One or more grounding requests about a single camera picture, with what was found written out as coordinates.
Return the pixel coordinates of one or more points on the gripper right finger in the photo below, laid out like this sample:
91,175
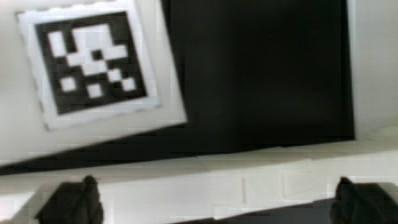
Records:
364,203

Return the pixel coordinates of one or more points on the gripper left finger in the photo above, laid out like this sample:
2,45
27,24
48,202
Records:
73,206

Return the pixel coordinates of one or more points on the white drawer cabinet box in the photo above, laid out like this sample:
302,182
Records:
373,56

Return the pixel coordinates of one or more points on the white front fence rail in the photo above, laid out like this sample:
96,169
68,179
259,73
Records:
213,186

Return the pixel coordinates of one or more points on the white upside-down drawer with knob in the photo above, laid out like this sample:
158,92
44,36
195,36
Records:
87,76

